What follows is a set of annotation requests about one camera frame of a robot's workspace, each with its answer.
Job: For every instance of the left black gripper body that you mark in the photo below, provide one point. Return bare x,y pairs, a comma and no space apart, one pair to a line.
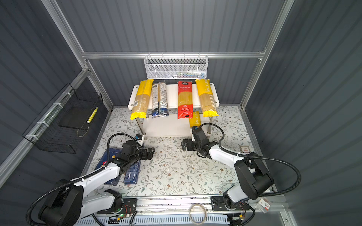
144,153

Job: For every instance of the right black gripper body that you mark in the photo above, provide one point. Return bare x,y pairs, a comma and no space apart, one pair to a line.
191,144

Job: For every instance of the yellow pastatime spaghetti pack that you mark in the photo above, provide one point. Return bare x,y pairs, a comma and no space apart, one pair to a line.
195,121
207,101

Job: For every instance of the red spaghetti pack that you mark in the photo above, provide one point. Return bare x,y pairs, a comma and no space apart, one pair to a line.
185,100

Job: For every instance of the blue white spaghetti pack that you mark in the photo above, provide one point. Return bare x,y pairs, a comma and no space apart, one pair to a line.
159,100

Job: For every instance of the yellow spaghetti pack barcode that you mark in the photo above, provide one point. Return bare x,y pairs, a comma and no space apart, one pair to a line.
141,103

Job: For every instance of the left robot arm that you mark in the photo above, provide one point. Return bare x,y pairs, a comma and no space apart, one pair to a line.
69,200

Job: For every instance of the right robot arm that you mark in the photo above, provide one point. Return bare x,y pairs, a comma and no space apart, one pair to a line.
254,178

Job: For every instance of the light blue spaghetti box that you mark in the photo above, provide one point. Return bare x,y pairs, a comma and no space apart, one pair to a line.
132,175

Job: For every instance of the white two-tier shelf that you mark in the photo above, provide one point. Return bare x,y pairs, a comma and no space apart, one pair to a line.
170,126

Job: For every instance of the toothpaste tube in basket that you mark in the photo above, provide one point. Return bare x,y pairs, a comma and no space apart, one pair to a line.
196,73

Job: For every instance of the small red white tag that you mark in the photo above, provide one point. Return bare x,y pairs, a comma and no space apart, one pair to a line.
263,205

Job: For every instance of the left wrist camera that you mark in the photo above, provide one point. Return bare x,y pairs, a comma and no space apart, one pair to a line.
139,138

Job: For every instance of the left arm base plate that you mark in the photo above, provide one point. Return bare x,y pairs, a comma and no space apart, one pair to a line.
128,207

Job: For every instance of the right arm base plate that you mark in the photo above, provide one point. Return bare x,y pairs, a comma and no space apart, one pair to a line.
221,203

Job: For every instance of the black wire basket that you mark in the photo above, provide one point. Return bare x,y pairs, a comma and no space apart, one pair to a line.
63,128

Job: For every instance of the white wire mesh basket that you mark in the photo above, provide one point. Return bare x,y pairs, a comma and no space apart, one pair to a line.
173,68

